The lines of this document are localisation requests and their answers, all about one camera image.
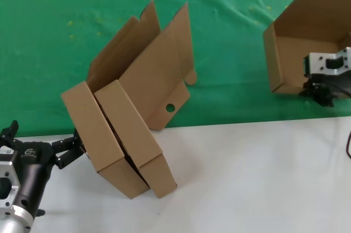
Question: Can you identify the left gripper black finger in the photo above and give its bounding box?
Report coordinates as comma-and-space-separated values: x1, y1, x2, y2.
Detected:
51, 128, 84, 171
0, 120, 20, 149

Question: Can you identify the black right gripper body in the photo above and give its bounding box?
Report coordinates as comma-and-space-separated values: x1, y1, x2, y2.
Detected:
308, 71, 351, 99

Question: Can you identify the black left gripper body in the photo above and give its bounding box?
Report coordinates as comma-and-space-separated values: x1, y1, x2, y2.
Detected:
12, 140, 58, 215

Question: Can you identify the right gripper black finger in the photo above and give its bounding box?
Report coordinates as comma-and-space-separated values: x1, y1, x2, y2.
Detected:
298, 78, 335, 108

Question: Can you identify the brown cardboard box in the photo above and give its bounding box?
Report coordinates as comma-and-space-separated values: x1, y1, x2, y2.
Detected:
262, 0, 351, 96
94, 2, 199, 200
60, 0, 162, 200

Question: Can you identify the green table cloth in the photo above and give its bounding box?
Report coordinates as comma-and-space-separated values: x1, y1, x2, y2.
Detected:
0, 0, 351, 138

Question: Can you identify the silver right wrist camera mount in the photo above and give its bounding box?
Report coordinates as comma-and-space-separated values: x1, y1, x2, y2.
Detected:
302, 47, 351, 77

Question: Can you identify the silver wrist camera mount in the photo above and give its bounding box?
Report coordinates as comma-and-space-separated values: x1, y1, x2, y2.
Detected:
302, 47, 351, 77
0, 147, 21, 209

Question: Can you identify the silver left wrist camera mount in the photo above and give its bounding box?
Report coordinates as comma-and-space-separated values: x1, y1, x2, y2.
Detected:
0, 147, 21, 209

